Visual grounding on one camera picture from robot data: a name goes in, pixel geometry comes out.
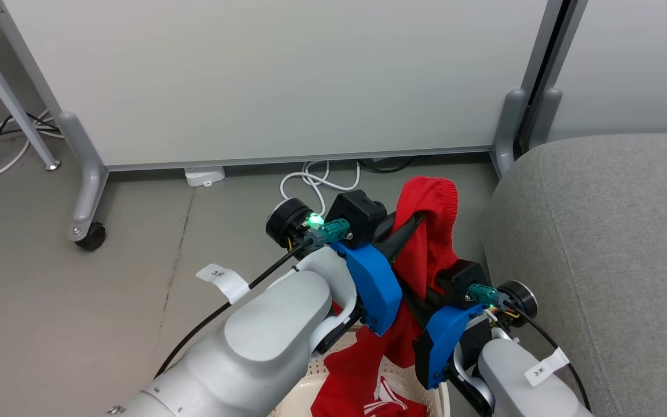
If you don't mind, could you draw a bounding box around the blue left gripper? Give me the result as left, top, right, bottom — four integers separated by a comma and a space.
330, 211, 428, 337

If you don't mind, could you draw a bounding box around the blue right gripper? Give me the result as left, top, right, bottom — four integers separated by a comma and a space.
396, 272, 486, 390

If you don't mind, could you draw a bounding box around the red clothing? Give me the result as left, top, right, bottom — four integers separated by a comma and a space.
310, 176, 460, 417

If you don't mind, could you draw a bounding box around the cream plastic laundry basket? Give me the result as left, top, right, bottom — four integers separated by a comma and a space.
269, 325, 451, 417

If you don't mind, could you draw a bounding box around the wide white partition panel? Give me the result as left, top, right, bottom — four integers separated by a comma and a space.
0, 0, 567, 172

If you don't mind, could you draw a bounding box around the grey fabric sofa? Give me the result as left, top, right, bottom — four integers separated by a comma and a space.
483, 134, 667, 417

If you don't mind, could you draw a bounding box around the white power strip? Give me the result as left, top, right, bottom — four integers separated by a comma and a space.
184, 166, 226, 188

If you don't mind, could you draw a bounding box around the narrow white partition panel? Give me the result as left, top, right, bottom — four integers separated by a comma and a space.
542, 0, 667, 143

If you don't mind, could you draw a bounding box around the black caster wheel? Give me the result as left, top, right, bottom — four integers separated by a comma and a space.
75, 222, 107, 252

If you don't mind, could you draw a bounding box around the grey partition foot with caster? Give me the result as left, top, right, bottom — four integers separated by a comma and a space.
57, 111, 109, 243

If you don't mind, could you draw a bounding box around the grey metal table leg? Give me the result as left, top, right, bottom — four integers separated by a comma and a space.
0, 13, 61, 171

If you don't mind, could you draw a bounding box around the black floor cable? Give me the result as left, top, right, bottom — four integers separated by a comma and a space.
357, 156, 416, 174

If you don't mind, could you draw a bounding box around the white looped floor cable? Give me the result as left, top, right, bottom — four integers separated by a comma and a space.
280, 160, 362, 216

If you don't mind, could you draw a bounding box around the white right cable label tag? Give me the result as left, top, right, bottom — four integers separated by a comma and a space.
523, 347, 570, 387

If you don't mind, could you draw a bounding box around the white cable label tag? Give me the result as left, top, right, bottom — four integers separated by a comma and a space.
196, 264, 251, 305
523, 347, 570, 387

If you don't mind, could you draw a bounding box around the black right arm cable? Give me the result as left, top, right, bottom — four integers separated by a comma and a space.
513, 310, 592, 413

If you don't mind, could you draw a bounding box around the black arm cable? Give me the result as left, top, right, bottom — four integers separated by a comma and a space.
154, 242, 314, 378
513, 310, 592, 413

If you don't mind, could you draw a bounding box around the white left cable label tag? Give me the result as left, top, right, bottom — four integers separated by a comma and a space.
196, 264, 251, 305

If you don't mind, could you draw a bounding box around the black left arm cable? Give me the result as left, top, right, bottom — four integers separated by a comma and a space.
154, 242, 314, 378

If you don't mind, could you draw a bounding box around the white thin floor cable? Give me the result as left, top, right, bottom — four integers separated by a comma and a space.
0, 110, 63, 181

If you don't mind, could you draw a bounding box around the black cable bundle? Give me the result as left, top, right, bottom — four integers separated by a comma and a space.
0, 102, 61, 187

